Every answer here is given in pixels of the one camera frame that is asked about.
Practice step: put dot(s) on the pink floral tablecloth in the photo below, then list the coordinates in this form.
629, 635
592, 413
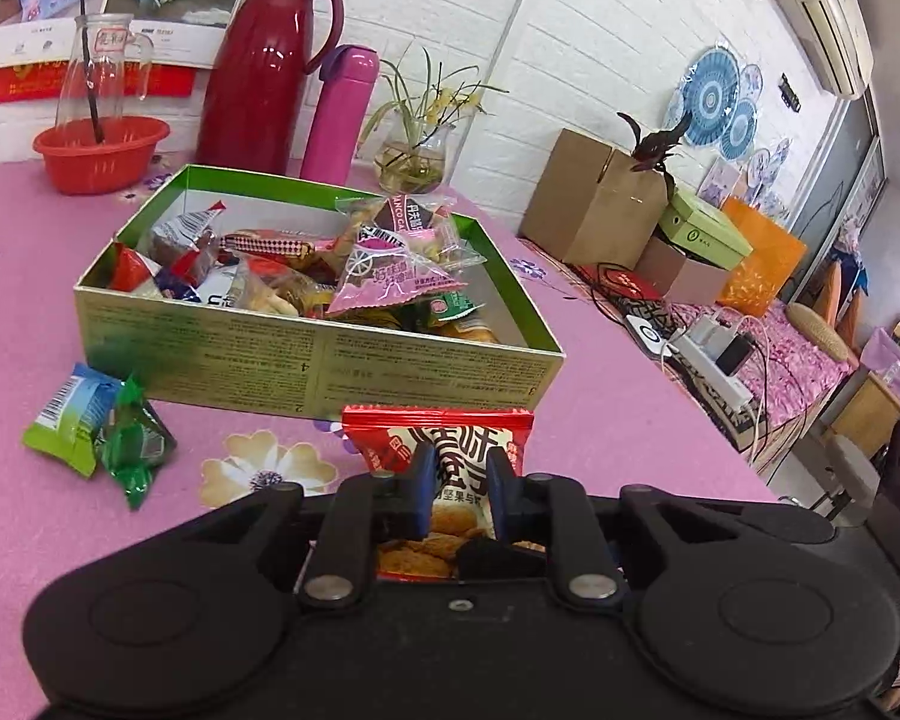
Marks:
610, 418

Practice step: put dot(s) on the orange label pastry pack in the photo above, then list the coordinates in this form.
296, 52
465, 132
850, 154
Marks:
268, 287

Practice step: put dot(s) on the black stirring stick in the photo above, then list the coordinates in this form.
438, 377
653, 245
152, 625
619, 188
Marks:
89, 77

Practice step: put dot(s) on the white power strip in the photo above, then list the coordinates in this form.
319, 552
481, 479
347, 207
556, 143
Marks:
716, 352

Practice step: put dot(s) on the green lidded box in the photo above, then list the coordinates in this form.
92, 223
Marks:
704, 231

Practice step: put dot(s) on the red nut snack bag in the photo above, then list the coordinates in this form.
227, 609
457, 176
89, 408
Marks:
460, 513

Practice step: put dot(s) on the dark red thermos jug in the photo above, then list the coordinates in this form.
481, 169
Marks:
257, 84

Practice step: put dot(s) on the pink thermos bottle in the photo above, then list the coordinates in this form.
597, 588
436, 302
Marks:
348, 75

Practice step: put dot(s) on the clear glass pitcher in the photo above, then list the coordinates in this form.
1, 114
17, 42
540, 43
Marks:
112, 42

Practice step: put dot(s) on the glass vase with plant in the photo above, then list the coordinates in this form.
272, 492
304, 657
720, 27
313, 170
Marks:
412, 127

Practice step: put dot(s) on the small brown cardboard box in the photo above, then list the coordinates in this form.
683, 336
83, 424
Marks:
678, 277

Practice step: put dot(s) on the red plastic basin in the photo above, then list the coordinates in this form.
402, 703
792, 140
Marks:
77, 165

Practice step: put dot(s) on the green pea snack bag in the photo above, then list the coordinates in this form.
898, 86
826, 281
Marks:
421, 316

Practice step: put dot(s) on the pink pastry pack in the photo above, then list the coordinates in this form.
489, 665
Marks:
382, 270

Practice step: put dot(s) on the red label pastry pack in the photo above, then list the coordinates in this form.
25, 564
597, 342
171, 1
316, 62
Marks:
144, 278

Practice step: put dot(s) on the blue green snack pouch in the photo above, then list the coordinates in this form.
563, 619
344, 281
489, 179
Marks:
66, 426

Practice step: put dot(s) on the yellow snack bag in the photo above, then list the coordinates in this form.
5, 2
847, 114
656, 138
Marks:
469, 329

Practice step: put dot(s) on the green candy pouch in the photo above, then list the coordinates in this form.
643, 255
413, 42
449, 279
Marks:
133, 443

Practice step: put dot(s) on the brown cake clear pack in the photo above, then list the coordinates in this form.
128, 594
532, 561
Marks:
185, 244

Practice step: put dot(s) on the blue patterned wall plates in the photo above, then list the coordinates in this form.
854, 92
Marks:
722, 97

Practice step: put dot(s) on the dark purple leafy plant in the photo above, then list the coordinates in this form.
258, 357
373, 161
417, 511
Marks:
651, 151

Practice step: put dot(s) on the red chips bag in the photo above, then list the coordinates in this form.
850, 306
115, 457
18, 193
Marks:
268, 243

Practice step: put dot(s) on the white air conditioner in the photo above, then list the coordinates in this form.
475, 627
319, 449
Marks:
833, 36

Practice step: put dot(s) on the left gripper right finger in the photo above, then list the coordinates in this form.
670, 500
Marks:
723, 599

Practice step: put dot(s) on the green cardboard snack box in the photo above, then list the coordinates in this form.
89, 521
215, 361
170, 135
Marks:
235, 359

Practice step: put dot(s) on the orange gift bag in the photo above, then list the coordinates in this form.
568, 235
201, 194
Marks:
755, 282

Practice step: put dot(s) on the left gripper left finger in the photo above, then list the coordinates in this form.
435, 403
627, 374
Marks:
181, 619

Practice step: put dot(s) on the yellow cracker clear pack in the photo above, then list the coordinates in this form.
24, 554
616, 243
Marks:
425, 223

